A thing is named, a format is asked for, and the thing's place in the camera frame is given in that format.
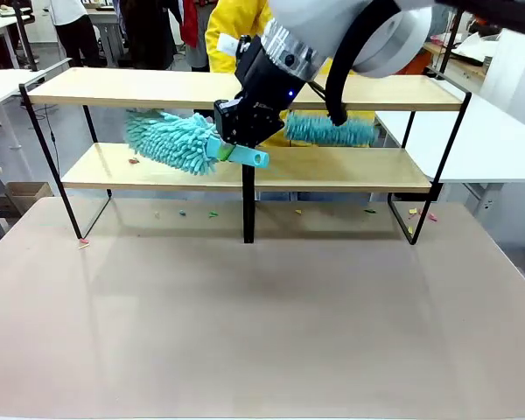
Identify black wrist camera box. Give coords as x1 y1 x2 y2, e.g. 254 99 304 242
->
234 34 264 92

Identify two-tier wooden shelf rack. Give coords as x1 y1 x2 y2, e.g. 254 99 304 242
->
18 65 473 246

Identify black metal pole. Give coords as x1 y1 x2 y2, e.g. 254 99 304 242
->
11 0 39 74

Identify black cable hose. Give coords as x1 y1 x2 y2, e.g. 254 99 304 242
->
325 6 361 128
435 0 525 30

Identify grey metal table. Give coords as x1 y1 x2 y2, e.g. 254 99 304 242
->
87 8 124 67

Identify person in white shirt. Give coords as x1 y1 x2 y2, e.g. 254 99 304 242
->
43 0 102 69

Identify wooden shelf board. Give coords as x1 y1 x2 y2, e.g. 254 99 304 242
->
60 142 433 194
27 67 465 113

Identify light teal chenille duster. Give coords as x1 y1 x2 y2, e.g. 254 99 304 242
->
122 108 271 177

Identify brown cardboard box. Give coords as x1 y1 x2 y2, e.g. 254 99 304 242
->
3 181 54 216

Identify dark teal chenille duster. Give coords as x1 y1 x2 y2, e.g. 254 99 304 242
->
283 111 380 148

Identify person in dark coat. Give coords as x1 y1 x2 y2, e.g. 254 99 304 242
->
120 0 179 71

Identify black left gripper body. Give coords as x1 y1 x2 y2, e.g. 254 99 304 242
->
213 45 311 148

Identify person in yellow jacket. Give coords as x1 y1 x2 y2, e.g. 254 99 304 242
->
204 0 377 148

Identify person in red jacket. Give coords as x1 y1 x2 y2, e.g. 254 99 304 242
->
177 0 211 74

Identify large white table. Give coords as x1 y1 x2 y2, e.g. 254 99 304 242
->
374 94 525 246

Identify white paper sheets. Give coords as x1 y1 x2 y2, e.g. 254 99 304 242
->
452 32 501 60

